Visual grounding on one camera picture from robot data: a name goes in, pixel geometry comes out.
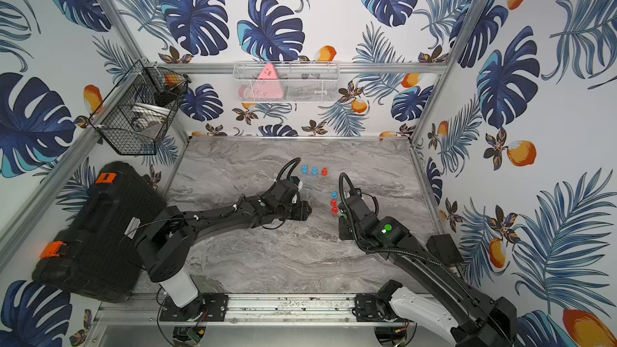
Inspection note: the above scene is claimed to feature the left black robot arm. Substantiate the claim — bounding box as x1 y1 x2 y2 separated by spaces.
133 157 312 322

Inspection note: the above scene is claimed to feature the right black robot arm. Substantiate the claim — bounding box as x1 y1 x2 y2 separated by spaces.
338 173 517 346

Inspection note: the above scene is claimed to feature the black power supply box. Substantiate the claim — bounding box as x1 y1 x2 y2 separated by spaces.
427 234 464 267

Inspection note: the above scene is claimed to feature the pink triangle card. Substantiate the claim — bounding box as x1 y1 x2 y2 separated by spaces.
247 63 284 101

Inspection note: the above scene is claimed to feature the black plastic tool case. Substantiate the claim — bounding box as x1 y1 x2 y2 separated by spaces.
32 162 165 303

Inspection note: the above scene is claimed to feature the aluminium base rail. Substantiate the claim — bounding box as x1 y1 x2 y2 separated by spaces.
93 292 488 326

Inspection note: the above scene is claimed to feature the clear mesh wall tray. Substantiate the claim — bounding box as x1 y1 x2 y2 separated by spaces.
233 61 340 103

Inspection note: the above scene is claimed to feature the black wire basket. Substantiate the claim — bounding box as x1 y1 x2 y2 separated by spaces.
88 61 191 156

